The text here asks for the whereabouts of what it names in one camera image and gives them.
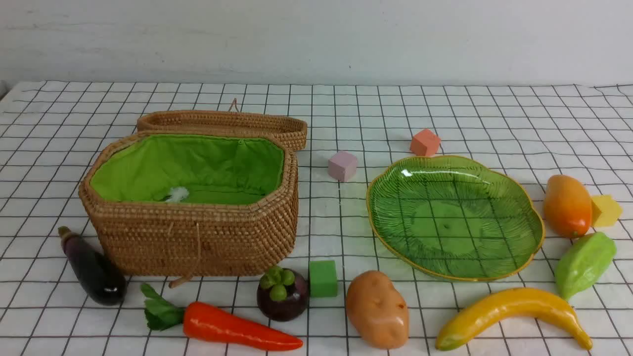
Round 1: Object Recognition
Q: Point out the purple mangosteen green calyx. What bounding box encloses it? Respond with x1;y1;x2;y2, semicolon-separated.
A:
256;266;310;322

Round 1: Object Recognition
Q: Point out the brown potato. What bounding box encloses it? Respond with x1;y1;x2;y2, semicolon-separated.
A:
346;270;409;350

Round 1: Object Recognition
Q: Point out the orange carrot with leaves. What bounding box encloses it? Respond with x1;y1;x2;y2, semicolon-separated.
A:
140;283;304;352

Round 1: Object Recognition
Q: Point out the dark purple eggplant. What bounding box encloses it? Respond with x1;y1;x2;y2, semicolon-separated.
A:
57;226;127;306

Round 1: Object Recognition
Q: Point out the orange yellow mango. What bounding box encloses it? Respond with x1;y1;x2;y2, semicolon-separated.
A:
543;175;592;239

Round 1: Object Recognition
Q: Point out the yellow banana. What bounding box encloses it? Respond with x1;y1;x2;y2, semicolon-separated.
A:
435;288;593;351

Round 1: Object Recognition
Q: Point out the light green chayote vegetable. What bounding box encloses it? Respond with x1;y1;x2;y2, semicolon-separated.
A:
554;232;617;301

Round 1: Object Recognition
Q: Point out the pink foam cube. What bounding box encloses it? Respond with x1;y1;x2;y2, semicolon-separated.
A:
328;151;358;182

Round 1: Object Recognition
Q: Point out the woven wicker basket lid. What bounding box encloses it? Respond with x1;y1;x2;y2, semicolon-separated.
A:
136;110;308;151

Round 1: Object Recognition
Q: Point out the green foam cube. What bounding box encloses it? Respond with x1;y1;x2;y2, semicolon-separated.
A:
308;261;338;298

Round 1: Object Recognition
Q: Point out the orange foam cube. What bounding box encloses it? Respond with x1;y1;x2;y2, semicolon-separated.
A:
410;129;441;156

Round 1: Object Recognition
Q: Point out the woven wicker basket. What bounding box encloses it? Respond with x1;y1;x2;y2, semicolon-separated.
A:
78;131;299;278

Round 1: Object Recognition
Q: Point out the green leaf-shaped glass plate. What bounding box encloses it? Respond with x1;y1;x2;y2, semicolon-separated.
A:
366;155;545;282

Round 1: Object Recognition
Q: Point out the white checkered tablecloth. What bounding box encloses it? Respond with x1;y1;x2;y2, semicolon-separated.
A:
0;81;633;356

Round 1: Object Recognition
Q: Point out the yellow foam cube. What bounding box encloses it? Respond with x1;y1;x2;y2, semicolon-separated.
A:
591;194;623;228

